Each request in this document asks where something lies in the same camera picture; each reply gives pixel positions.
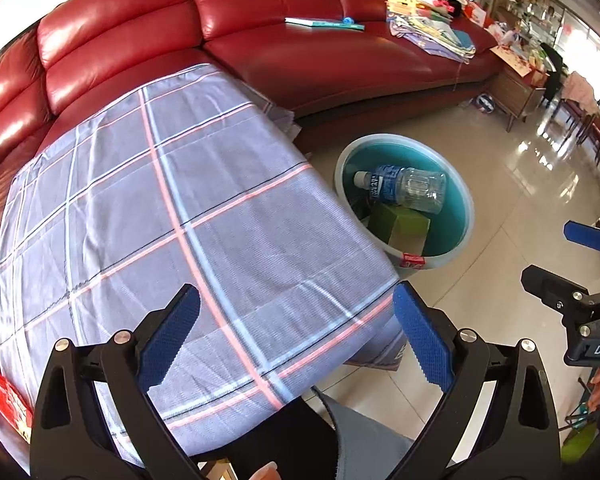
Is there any thin teal book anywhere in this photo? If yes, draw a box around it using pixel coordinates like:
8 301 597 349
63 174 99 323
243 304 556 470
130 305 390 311
285 16 366 31

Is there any teal plastic basin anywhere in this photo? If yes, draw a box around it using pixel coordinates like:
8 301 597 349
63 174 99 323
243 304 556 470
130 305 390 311
334 133 476 273

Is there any chair with pink cloth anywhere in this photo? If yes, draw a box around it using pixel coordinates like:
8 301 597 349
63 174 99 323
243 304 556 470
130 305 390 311
555 72 600 146

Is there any red leather sofa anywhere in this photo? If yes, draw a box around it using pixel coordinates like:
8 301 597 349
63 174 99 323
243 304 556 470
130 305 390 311
0 0 508 461

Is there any pile of colourful papers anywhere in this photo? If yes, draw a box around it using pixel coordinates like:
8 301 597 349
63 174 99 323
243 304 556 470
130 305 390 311
385 0 477 63

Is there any black office chair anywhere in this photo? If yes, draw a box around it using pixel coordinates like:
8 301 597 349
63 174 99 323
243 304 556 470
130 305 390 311
540 42 566 106

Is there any wooden side table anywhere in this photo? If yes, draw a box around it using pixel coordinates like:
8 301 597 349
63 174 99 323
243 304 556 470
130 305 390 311
490 45 548 133

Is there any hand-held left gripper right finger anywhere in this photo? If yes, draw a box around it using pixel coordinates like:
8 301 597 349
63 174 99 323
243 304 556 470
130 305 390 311
392 281 563 480

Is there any red printed packet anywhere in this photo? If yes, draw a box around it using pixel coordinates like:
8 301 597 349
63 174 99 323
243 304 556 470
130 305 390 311
0 369 33 443

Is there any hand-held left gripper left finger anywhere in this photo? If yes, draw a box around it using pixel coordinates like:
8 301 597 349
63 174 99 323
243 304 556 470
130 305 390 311
29 283 203 480

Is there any glass display cabinet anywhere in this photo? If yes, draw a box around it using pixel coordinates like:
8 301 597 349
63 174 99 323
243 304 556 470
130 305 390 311
495 0 571 51

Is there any light wooden frame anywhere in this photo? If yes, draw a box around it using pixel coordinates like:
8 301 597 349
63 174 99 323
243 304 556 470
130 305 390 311
200 457 231 480

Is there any clear plastic water bottle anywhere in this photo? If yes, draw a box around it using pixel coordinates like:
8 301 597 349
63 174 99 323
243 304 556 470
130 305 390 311
353 164 447 214

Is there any grey plaid tablecloth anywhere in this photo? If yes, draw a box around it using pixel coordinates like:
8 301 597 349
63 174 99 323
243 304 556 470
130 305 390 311
0 62 408 458

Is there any green cardboard box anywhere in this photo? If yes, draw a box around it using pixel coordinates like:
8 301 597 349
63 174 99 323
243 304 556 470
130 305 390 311
367 201 431 256

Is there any green stool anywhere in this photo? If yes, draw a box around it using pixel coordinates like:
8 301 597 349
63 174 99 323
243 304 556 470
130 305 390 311
562 420 600 463

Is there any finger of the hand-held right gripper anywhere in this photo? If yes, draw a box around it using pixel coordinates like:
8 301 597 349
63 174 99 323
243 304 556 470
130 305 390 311
563 220 600 253
521 264 600 322

